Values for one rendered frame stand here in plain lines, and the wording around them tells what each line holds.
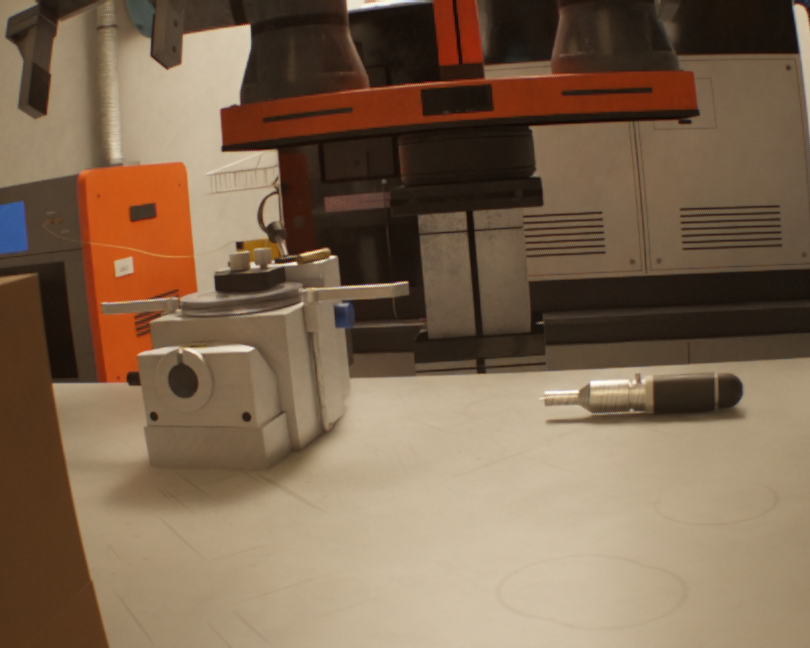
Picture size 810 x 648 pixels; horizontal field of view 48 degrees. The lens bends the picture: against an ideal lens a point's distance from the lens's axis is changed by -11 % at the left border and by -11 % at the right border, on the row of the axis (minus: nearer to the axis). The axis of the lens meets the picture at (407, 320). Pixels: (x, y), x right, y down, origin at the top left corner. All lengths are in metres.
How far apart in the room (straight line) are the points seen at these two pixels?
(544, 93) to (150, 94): 2.78
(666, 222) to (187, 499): 1.64
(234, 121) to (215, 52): 2.51
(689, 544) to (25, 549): 0.30
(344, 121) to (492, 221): 0.19
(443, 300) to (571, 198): 1.05
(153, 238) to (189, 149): 1.65
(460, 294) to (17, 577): 0.88
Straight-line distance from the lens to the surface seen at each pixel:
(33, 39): 0.83
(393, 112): 1.06
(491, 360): 1.08
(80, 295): 1.83
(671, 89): 1.06
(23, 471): 0.26
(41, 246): 1.88
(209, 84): 3.60
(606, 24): 1.08
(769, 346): 2.09
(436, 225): 1.08
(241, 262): 0.72
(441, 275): 1.09
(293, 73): 1.09
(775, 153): 2.12
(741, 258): 2.12
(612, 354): 2.08
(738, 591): 0.41
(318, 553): 0.48
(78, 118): 3.89
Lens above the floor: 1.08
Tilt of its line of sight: 9 degrees down
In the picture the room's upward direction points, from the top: 5 degrees counter-clockwise
